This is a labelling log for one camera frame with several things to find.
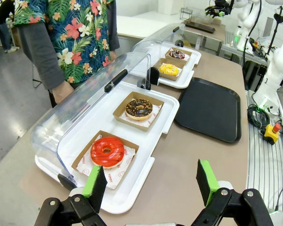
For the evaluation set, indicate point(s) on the black lid hinge knob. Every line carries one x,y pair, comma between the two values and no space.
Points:
143,85
155,75
67,181

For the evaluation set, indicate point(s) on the chocolate donut with nuts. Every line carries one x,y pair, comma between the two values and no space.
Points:
132,113

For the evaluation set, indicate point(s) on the person's left hand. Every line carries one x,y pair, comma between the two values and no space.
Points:
113,54

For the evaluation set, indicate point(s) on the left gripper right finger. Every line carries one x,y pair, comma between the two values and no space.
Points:
206,186

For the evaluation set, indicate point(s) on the person's left forearm grey sleeve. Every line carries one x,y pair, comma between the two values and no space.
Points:
112,28

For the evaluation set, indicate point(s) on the grooved aluminium mounting plate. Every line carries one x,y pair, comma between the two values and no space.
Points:
264,164

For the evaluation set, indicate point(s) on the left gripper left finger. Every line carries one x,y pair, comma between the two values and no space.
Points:
94,188

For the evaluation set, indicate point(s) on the black serving tray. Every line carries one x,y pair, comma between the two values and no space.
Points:
210,110

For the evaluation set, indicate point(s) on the white box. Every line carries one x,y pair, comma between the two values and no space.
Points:
168,7

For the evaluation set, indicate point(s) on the person's right forearm grey sleeve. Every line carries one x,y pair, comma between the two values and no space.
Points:
42,58

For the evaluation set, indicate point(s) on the yellow sprinkled donut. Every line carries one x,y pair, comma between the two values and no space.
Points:
162,70

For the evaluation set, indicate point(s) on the white display case base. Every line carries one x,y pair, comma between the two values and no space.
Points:
174,83
132,200

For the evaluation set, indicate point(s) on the clear display case lid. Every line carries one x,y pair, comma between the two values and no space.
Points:
155,40
68,110

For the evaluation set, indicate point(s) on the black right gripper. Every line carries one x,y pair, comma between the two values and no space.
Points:
219,5

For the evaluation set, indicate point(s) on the brown cardboard donut tray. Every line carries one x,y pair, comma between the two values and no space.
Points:
169,78
179,62
122,107
81,160

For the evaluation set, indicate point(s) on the white printed paper liner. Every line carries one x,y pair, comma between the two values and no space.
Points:
122,174
153,117

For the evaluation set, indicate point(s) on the chocolate donut colourful sprinkles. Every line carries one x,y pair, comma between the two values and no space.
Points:
173,56

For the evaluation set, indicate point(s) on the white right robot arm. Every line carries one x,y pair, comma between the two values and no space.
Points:
277,70

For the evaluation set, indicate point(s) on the black tripod with camera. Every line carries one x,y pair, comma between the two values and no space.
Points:
278,16

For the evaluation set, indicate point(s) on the person torso floral shirt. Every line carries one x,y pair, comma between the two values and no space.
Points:
73,35

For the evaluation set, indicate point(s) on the bystander in dark clothes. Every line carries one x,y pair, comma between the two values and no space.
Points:
5,21

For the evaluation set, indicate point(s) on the yellow emergency stop button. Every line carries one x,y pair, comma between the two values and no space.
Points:
272,134

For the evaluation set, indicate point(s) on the person's right hand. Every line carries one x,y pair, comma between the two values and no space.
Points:
62,93

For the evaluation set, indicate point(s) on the red glazed donut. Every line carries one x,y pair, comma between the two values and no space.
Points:
96,155

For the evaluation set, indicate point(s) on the large white table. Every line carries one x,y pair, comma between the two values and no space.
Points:
136,26

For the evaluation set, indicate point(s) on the thin black stand leg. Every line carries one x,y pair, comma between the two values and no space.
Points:
36,77

